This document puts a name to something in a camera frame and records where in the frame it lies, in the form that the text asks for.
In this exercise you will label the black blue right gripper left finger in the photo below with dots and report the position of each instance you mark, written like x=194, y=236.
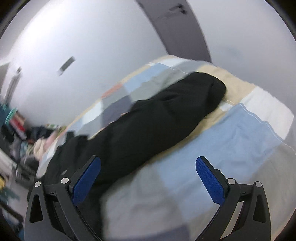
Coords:
x=52, y=212

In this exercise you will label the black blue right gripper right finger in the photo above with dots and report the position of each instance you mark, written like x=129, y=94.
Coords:
x=243, y=212

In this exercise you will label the black puffer jacket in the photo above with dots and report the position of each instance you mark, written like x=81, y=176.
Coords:
x=150, y=127

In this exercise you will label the grey bedroom door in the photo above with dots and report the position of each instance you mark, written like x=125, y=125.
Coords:
x=177, y=27

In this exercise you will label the cream fluffy garment pile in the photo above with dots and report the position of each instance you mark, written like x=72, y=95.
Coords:
x=39, y=148

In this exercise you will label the patchwork checkered bed quilt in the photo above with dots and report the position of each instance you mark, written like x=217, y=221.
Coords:
x=250, y=138

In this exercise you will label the grey wall switch panel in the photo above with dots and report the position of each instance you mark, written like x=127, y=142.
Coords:
x=65, y=65

